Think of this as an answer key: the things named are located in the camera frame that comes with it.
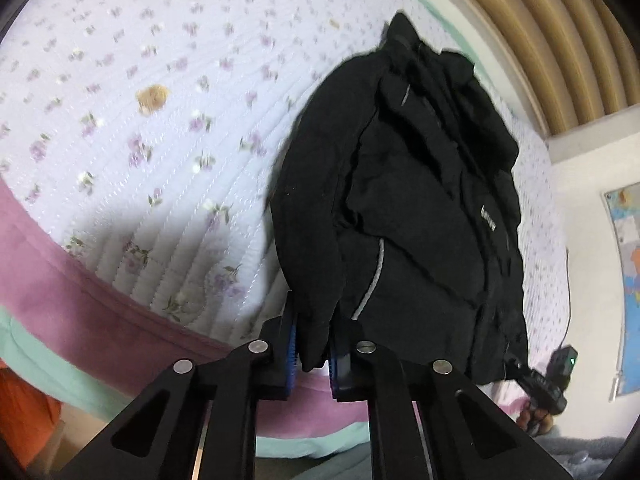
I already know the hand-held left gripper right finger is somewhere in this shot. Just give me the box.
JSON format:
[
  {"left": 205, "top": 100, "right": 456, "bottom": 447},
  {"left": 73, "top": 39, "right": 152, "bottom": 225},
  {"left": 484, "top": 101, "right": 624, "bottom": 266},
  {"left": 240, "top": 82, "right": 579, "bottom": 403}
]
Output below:
[{"left": 327, "top": 320, "right": 573, "bottom": 480}]

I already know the black cable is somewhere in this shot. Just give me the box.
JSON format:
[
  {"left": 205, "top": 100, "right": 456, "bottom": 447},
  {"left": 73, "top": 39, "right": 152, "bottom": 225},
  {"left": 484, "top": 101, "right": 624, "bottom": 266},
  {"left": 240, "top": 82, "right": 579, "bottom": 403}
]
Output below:
[{"left": 562, "top": 247, "right": 574, "bottom": 356}]

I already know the person's right hand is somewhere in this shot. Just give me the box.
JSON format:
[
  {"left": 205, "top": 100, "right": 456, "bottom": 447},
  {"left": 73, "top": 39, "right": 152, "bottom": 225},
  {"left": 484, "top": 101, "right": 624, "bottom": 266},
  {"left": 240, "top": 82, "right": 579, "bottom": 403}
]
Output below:
[{"left": 516, "top": 399, "right": 557, "bottom": 435}]

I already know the grey cloth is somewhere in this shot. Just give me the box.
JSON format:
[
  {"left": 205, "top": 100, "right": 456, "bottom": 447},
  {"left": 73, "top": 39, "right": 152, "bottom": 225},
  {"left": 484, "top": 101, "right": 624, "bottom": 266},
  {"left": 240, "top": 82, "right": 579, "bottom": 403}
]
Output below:
[{"left": 532, "top": 435, "right": 626, "bottom": 480}]

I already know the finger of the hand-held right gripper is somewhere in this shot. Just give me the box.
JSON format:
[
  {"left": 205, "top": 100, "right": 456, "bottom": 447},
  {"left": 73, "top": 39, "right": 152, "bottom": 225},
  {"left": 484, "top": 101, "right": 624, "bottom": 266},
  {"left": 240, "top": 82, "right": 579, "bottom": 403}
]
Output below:
[{"left": 510, "top": 355, "right": 568, "bottom": 413}]

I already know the floral quilted bedspread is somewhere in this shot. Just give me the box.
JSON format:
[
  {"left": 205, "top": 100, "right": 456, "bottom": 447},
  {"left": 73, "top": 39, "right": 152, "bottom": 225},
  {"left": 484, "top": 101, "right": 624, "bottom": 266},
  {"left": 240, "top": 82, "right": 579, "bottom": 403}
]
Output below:
[{"left": 0, "top": 0, "right": 573, "bottom": 411}]

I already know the wall map poster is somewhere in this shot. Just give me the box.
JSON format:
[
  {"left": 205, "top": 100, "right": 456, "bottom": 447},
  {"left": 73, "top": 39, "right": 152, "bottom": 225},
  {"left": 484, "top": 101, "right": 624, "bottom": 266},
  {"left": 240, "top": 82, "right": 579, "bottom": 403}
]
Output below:
[{"left": 602, "top": 185, "right": 640, "bottom": 401}]

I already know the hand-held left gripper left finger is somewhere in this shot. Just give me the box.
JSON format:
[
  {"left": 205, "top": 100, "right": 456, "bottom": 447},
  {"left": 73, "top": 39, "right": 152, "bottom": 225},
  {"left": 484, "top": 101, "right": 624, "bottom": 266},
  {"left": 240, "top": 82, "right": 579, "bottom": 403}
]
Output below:
[{"left": 60, "top": 305, "right": 301, "bottom": 480}]

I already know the black hooded jacket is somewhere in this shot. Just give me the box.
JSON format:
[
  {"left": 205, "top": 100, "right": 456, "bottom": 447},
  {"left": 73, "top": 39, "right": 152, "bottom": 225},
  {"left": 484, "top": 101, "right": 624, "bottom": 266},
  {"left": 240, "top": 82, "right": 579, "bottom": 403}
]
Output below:
[{"left": 267, "top": 10, "right": 531, "bottom": 386}]

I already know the wooden slatted headboard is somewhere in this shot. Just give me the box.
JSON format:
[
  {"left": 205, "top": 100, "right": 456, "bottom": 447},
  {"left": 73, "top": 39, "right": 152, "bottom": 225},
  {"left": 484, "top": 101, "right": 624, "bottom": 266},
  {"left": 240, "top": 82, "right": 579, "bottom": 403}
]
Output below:
[{"left": 435, "top": 0, "right": 640, "bottom": 136}]

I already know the orange cloth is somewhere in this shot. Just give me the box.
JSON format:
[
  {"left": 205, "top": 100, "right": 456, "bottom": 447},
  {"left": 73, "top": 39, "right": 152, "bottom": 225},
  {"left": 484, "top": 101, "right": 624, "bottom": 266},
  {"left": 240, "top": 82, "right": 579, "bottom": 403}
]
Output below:
[{"left": 0, "top": 360, "right": 63, "bottom": 471}]

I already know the pink bed sheet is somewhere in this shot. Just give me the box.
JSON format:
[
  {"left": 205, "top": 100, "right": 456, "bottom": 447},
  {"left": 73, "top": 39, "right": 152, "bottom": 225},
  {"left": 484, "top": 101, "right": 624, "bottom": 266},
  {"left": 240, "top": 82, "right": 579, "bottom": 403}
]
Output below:
[{"left": 0, "top": 180, "right": 531, "bottom": 436}]

